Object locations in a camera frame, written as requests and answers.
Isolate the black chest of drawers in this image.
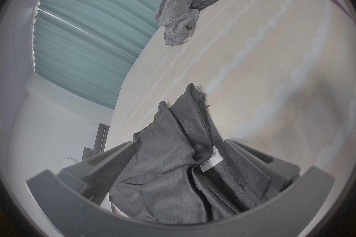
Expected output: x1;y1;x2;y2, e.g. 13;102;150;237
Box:
95;124;109;154

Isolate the bed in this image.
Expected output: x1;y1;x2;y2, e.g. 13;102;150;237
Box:
99;0;356;217

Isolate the round mirror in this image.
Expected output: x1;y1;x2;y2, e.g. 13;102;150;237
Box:
58;157;80;172

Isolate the black T-shirt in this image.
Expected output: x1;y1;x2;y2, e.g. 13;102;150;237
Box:
107;83;263;224

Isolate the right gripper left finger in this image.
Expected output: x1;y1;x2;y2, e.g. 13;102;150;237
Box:
57;141;138;204

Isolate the grey garment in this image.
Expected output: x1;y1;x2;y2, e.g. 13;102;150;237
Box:
155;0;201;45

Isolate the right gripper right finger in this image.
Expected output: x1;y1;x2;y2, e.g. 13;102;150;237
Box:
222;139;301;200

